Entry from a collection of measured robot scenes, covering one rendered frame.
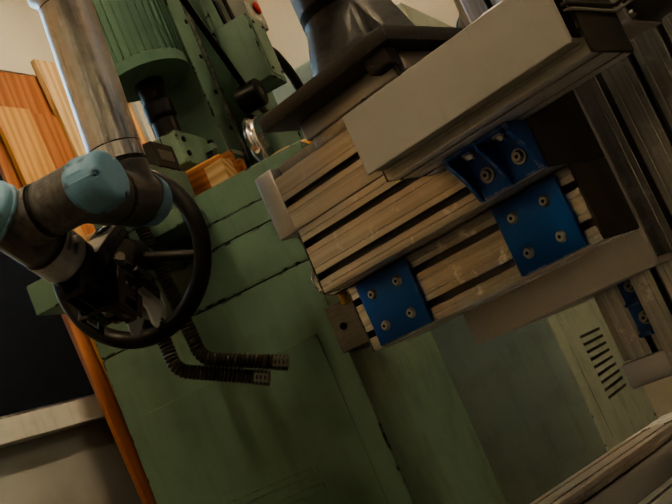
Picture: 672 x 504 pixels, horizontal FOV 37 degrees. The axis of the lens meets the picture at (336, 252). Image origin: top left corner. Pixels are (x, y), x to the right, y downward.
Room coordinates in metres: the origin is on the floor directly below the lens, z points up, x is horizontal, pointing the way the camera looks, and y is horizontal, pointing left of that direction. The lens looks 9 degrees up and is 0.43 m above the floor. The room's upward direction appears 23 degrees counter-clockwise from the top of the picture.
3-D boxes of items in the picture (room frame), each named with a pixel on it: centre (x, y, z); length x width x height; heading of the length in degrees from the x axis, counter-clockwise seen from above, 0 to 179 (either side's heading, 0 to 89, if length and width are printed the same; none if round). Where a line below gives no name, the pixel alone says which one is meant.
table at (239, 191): (1.80, 0.25, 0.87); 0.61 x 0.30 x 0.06; 73
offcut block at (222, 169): (1.73, 0.13, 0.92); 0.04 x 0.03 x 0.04; 63
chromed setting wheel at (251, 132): (1.98, 0.05, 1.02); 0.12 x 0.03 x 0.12; 163
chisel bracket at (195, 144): (1.91, 0.20, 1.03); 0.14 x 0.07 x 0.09; 163
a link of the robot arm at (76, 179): (1.23, 0.26, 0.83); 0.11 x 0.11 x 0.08; 72
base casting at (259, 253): (2.01, 0.17, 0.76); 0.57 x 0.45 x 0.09; 163
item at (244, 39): (2.06, 0.00, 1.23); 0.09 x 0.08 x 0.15; 163
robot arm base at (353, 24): (1.22, -0.13, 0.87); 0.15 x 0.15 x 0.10
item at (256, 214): (1.84, 0.23, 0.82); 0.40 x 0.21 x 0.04; 73
